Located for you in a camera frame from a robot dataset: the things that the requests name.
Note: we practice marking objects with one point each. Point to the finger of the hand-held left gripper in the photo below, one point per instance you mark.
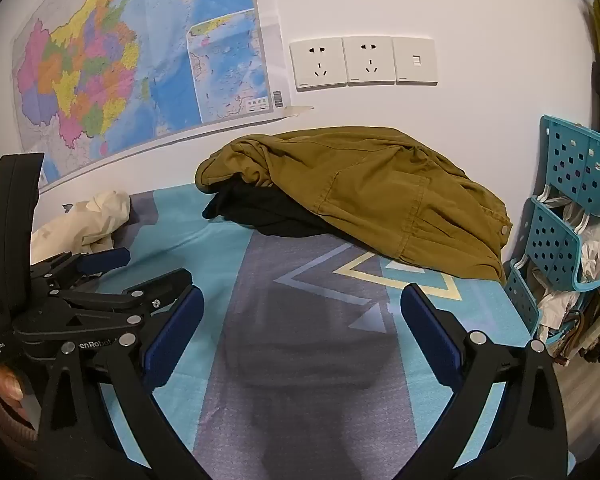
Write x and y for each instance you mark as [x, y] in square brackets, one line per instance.
[165, 282]
[105, 259]

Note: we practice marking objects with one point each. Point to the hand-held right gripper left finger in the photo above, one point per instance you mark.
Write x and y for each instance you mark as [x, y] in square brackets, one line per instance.
[172, 332]

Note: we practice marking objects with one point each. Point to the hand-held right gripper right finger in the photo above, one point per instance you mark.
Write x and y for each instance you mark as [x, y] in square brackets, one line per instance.
[430, 330]

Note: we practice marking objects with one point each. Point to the olive green jacket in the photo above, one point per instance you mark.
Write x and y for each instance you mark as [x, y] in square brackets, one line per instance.
[370, 190]

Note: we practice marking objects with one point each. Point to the person's left hand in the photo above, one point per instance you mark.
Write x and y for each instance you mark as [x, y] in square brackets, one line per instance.
[7, 390]

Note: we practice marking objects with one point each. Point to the cream garment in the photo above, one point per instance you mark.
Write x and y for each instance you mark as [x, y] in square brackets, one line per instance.
[87, 225]

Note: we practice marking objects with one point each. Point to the black garment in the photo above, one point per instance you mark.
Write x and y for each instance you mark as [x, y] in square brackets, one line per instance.
[265, 212]

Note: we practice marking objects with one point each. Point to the patterned teal grey bed sheet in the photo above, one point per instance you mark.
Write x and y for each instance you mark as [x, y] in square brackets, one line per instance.
[300, 340]

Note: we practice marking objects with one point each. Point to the blue perforated plastic rack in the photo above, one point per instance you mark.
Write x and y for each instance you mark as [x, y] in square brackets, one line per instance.
[550, 245]

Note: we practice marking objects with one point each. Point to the brown cloth bundle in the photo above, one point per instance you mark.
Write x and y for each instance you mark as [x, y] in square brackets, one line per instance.
[587, 340]

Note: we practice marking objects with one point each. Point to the white crumpled cloth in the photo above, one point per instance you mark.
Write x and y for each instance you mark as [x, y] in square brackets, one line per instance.
[592, 245]

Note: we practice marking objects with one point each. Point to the piece of clear tape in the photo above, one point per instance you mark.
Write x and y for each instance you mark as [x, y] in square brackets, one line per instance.
[300, 110]

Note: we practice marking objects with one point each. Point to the colourful wall map poster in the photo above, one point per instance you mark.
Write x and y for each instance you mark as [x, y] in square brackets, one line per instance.
[130, 50]

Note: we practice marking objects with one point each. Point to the white wall socket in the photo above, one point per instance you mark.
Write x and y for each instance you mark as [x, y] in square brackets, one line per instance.
[370, 61]
[319, 64]

